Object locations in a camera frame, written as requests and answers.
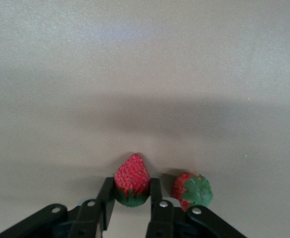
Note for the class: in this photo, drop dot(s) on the red plastic strawberry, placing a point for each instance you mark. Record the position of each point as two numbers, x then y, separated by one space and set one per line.
194 191
132 176

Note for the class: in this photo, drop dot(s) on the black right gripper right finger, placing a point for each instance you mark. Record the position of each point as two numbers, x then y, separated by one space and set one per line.
162 220

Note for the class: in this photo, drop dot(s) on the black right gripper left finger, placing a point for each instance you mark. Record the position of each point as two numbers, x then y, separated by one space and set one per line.
90 218

